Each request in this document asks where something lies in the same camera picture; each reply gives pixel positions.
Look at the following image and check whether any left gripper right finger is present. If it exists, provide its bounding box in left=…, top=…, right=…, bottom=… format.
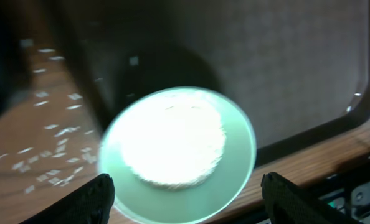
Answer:
left=261, top=172, right=359, bottom=224

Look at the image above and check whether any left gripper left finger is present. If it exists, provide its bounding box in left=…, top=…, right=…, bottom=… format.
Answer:
left=21, top=174, right=115, bottom=224

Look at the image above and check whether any green bowl with rice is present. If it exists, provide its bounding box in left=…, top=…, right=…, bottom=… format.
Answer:
left=97, top=87, right=257, bottom=223

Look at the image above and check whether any brown serving tray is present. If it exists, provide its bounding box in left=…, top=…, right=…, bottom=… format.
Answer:
left=52, top=0, right=370, bottom=169

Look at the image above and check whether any black tray bin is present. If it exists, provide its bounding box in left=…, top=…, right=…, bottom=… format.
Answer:
left=0, top=1, right=31, bottom=116

